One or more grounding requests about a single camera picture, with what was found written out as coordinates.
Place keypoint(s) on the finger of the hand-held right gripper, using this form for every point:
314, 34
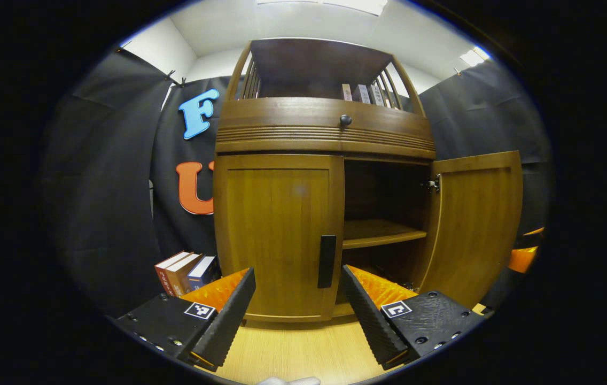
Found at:
522, 259
534, 232

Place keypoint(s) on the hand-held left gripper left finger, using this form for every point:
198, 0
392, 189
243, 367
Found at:
228, 321

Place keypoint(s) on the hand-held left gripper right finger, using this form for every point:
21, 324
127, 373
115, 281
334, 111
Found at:
370, 321

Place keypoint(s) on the wooden shoe cabinet door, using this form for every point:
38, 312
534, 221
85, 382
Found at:
474, 224
277, 235

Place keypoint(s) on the wooden double-door shoe cabinet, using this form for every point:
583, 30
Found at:
378, 232

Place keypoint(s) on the wooden cabinet drawer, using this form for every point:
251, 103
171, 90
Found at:
282, 123

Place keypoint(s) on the blue book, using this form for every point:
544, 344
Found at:
201, 272

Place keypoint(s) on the brown book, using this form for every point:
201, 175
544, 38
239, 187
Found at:
183, 272

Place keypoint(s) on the red book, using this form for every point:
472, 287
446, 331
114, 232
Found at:
167, 278

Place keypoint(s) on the black backdrop cloth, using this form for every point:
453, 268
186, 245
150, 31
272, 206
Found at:
106, 187

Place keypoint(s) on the small ceiling light panel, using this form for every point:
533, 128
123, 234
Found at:
474, 56

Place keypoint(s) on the mauve book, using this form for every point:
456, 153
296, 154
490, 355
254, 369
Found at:
362, 94

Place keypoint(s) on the pale pink book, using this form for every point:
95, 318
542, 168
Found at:
347, 93

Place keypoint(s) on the large ceiling light panel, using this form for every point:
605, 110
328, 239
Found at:
330, 4

